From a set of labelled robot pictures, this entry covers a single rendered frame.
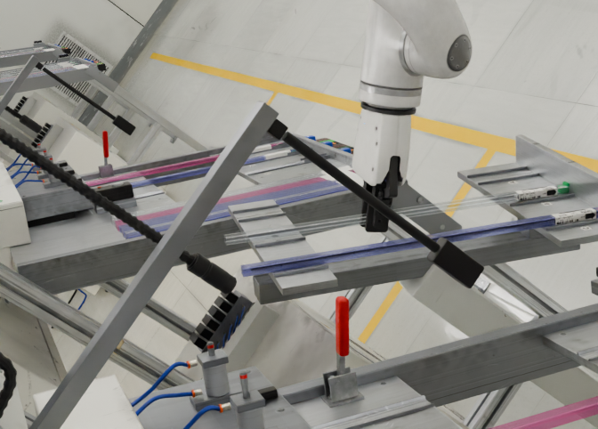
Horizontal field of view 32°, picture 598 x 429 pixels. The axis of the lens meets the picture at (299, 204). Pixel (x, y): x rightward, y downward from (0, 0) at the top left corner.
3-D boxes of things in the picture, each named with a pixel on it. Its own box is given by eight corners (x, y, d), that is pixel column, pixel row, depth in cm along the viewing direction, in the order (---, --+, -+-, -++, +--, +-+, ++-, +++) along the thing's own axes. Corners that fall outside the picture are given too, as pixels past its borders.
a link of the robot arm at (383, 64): (440, 89, 141) (391, 76, 148) (454, -12, 137) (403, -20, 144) (395, 92, 136) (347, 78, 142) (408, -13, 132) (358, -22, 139)
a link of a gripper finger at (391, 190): (386, 134, 142) (374, 157, 146) (396, 184, 138) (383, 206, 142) (394, 135, 142) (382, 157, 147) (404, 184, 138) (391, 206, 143)
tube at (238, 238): (564, 190, 154) (565, 183, 154) (569, 193, 153) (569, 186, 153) (224, 242, 143) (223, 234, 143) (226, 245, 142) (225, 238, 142)
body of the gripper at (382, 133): (351, 90, 146) (343, 168, 149) (375, 105, 137) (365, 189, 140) (402, 93, 148) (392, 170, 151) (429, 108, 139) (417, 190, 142)
